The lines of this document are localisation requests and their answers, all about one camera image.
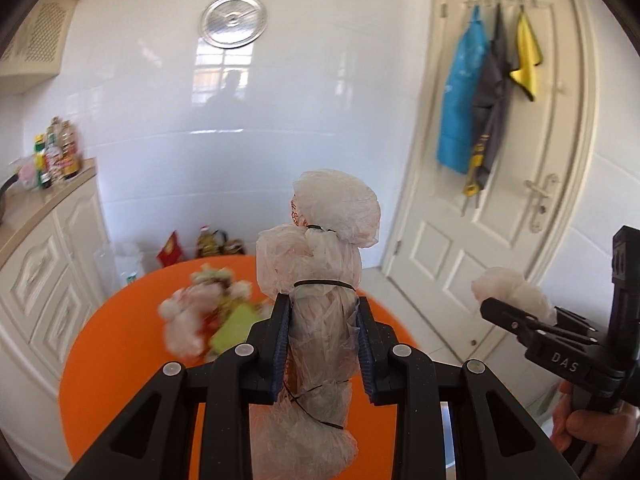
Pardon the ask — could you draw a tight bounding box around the clear plastic bag bundle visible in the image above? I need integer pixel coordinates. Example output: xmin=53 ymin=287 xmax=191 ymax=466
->
xmin=248 ymin=169 xmax=383 ymax=480

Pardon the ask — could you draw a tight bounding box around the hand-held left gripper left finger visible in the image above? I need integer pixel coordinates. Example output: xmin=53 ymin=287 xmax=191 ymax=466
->
xmin=64 ymin=294 xmax=291 ymax=480

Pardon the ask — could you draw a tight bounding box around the dark sauce bottle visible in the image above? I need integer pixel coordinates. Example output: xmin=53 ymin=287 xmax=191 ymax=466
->
xmin=59 ymin=121 xmax=81 ymax=181

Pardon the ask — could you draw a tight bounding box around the orange round table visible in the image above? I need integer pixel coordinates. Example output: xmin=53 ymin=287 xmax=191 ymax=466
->
xmin=59 ymin=255 xmax=451 ymax=480

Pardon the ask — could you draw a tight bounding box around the cooking oil bottle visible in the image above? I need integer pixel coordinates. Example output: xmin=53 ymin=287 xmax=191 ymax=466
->
xmin=196 ymin=226 xmax=226 ymax=258

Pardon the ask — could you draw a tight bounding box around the red white label bottle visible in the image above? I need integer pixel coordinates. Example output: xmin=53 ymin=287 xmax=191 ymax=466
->
xmin=45 ymin=117 xmax=63 ymax=185

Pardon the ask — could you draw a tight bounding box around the grey apron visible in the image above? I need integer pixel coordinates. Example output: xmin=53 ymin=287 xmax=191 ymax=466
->
xmin=462 ymin=5 xmax=513 ymax=216

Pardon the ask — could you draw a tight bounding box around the cream base cabinet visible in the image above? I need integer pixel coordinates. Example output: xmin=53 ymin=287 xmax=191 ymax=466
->
xmin=0 ymin=157 xmax=113 ymax=396

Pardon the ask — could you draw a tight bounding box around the yellow cloth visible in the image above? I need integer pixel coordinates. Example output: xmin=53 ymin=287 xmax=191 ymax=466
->
xmin=509 ymin=10 xmax=543 ymax=102

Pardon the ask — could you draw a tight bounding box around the crumpled snack wrapper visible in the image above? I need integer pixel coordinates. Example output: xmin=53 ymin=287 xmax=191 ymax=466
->
xmin=191 ymin=265 xmax=253 ymax=321

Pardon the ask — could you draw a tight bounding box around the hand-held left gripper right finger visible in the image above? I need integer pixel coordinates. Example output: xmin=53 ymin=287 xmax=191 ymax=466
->
xmin=356 ymin=296 xmax=581 ymax=480

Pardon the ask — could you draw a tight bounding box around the round metal vent cover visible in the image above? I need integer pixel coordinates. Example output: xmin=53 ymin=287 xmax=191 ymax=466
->
xmin=201 ymin=0 xmax=269 ymax=50

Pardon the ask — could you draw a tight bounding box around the cream door handle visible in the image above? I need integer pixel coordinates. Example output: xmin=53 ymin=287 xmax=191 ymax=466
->
xmin=524 ymin=174 xmax=561 ymax=233

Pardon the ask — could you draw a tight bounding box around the clear plastic container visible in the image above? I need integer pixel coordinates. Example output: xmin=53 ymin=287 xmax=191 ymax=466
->
xmin=95 ymin=241 xmax=146 ymax=301

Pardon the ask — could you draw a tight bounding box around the red bag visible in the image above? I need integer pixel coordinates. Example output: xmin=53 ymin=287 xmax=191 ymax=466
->
xmin=156 ymin=230 xmax=183 ymax=267

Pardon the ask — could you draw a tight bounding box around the green bottle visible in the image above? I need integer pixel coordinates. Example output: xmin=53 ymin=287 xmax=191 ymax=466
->
xmin=32 ymin=135 xmax=48 ymax=190

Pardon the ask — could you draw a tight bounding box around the metal wok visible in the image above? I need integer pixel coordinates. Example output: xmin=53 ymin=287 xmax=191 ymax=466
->
xmin=0 ymin=174 xmax=22 ymax=226

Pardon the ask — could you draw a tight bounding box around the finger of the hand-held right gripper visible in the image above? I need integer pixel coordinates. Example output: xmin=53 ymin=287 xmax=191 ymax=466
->
xmin=480 ymin=298 xmax=626 ymax=392
xmin=554 ymin=306 xmax=610 ymax=347

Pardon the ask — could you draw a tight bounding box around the blue apron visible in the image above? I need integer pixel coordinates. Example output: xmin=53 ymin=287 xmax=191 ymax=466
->
xmin=436 ymin=6 xmax=491 ymax=175

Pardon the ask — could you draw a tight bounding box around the cream lattice wall cabinet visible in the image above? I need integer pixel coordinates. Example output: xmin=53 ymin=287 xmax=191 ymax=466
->
xmin=0 ymin=0 xmax=78 ymax=93

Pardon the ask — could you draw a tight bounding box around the person's right hand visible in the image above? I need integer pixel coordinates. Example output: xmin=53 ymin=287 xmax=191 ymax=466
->
xmin=550 ymin=380 xmax=640 ymax=480

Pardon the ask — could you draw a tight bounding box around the white panelled door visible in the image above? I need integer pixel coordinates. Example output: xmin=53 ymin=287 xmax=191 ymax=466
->
xmin=380 ymin=0 xmax=601 ymax=368

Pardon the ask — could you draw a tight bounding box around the pink plastic bag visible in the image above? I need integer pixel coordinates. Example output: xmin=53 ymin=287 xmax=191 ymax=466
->
xmin=12 ymin=157 xmax=40 ymax=192

